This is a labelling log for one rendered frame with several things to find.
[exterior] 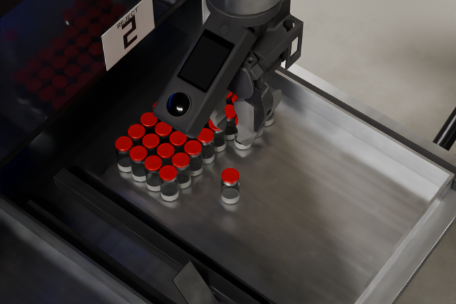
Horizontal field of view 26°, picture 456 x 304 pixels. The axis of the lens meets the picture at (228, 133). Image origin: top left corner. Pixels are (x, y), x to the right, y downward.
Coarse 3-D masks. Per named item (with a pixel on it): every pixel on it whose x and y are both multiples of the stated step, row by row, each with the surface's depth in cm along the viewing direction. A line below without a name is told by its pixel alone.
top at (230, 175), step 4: (228, 168) 113; (232, 168) 113; (224, 172) 113; (228, 172) 113; (232, 172) 113; (236, 172) 113; (224, 176) 113; (228, 176) 113; (232, 176) 113; (236, 176) 113; (224, 180) 112; (228, 180) 112; (232, 180) 112; (236, 180) 112
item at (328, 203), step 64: (320, 128) 122; (128, 192) 117; (192, 192) 117; (256, 192) 117; (320, 192) 117; (384, 192) 117; (448, 192) 117; (256, 256) 112; (320, 256) 112; (384, 256) 112
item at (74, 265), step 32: (0, 224) 114; (32, 224) 112; (0, 256) 112; (32, 256) 112; (64, 256) 112; (0, 288) 109; (32, 288) 109; (64, 288) 109; (96, 288) 109; (128, 288) 106
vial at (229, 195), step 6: (222, 180) 113; (222, 186) 114; (228, 186) 113; (234, 186) 113; (222, 192) 115; (228, 192) 114; (234, 192) 114; (222, 198) 116; (228, 198) 115; (234, 198) 115
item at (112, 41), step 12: (144, 0) 112; (132, 12) 112; (144, 12) 114; (120, 24) 111; (144, 24) 115; (108, 36) 110; (120, 36) 112; (132, 36) 114; (144, 36) 117; (108, 48) 111; (120, 48) 114; (108, 60) 113
